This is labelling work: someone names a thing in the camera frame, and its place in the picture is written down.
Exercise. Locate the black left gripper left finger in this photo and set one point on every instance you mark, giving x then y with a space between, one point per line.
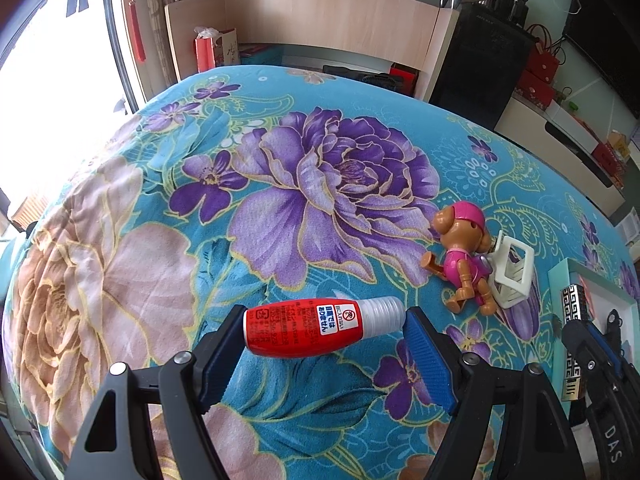
116 441

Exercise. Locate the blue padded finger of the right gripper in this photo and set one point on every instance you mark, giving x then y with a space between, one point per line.
599 352

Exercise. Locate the black gold patterned strip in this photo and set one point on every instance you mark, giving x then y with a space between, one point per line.
575 314

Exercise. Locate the white plastic hair clip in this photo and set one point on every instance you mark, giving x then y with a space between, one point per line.
512 264

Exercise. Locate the brown pink puppy toy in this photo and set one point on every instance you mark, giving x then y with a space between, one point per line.
462 232

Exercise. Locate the red glue bottle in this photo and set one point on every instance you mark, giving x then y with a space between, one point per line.
302 328

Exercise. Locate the white tray with green rim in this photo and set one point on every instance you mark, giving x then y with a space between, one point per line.
602 296

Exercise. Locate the cream tv stand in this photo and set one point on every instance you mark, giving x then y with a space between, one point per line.
521 125

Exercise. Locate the red gift bag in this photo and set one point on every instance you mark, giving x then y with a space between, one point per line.
535 82

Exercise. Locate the black cabinet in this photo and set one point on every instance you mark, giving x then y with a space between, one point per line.
483 64

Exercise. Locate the wooden curved desk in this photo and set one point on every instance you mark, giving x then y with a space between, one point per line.
414 33

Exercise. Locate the red white paper bag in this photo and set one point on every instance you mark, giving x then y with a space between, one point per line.
214 48

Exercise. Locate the wall mounted television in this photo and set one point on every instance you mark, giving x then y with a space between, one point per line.
606 33

